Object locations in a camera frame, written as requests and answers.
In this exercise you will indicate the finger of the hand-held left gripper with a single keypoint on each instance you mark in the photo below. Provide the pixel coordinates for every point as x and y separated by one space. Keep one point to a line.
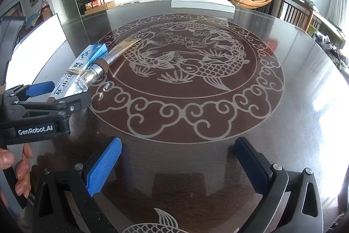
73 103
41 88

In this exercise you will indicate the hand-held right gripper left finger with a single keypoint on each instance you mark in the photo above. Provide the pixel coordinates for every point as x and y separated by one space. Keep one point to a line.
105 164

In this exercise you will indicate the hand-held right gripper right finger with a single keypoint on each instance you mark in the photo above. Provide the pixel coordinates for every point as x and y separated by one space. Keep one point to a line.
250 164

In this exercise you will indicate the blue and white carton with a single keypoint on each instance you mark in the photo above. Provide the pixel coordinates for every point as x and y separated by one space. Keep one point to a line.
90 57

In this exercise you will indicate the person's left hand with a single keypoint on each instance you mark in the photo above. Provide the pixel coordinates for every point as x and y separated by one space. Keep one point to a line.
24 173

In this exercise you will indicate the clear glass bottle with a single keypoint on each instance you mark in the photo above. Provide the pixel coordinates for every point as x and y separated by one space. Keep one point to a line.
91 76

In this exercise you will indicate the white flat panel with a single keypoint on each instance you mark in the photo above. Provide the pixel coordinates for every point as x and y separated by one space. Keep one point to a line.
41 44

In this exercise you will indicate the silver toothpaste tube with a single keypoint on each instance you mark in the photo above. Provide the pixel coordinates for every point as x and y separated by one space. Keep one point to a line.
122 48

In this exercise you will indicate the cardboard box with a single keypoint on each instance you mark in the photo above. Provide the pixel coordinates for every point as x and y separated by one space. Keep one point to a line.
101 7

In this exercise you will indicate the cluttered wooden side table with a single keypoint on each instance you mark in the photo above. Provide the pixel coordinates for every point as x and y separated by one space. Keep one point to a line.
327 31

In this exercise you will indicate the dark wooden chair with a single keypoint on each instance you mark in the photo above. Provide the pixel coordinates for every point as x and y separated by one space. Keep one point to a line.
295 12

